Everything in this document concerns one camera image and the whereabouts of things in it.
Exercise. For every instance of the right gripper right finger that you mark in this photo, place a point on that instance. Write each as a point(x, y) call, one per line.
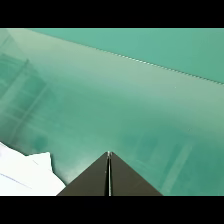
point(128, 181)

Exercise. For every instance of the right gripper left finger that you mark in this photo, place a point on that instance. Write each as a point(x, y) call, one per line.
point(92, 181)

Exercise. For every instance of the white shirt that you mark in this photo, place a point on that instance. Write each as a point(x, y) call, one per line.
point(25, 175)

